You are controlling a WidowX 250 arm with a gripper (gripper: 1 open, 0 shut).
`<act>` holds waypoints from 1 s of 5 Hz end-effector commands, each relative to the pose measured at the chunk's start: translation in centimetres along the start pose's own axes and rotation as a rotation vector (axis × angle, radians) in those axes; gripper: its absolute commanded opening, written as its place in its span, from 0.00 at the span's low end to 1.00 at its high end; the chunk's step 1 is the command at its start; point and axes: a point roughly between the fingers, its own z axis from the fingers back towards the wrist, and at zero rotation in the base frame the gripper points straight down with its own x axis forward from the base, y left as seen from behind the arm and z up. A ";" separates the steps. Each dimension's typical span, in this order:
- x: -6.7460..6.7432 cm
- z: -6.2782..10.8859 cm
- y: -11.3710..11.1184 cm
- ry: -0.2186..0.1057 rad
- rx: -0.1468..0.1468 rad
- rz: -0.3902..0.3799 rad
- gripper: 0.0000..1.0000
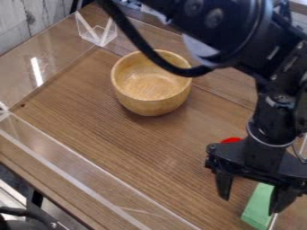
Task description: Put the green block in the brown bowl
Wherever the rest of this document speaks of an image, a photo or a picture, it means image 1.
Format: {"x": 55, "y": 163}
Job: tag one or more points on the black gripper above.
{"x": 268, "y": 164}

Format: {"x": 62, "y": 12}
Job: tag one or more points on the green foam block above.
{"x": 256, "y": 214}

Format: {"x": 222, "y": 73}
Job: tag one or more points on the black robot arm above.
{"x": 249, "y": 34}

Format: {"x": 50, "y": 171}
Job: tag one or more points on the wooden brown bowl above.
{"x": 148, "y": 90}

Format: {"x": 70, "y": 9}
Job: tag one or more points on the red plush strawberry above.
{"x": 230, "y": 140}

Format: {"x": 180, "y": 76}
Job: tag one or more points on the clear acrylic enclosure wall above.
{"x": 101, "y": 199}

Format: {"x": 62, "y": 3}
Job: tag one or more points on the black metal table frame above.
{"x": 22, "y": 212}

